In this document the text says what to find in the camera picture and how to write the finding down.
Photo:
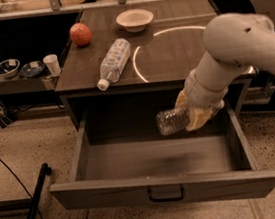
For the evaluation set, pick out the clear water bottle white cap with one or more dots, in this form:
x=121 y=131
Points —
x=114 y=63

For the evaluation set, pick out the black drawer handle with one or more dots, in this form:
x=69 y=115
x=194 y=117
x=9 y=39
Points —
x=166 y=194

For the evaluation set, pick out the dark wooden cabinet counter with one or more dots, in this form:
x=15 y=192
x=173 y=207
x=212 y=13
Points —
x=162 y=56

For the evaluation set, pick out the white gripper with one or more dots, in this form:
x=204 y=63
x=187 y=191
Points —
x=198 y=95

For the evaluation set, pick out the open grey drawer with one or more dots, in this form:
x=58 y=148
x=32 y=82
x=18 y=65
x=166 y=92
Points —
x=212 y=164

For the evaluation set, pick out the silver metal bowl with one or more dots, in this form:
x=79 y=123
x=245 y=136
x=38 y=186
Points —
x=9 y=68

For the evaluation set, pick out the red apple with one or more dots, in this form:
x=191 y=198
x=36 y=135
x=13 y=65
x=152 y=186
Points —
x=80 y=34

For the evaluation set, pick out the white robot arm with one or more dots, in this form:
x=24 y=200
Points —
x=232 y=43

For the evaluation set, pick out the grey side shelf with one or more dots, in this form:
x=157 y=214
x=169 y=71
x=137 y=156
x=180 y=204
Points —
x=19 y=85

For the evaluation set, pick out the clear plastic bottle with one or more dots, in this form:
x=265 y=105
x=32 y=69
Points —
x=173 y=120

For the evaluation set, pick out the black stand leg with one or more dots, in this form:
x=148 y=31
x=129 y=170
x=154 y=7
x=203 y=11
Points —
x=45 y=170

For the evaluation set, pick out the white paper cup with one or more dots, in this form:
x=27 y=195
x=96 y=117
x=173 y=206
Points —
x=52 y=63

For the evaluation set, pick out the white paper bowl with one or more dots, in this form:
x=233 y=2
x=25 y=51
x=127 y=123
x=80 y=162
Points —
x=134 y=20

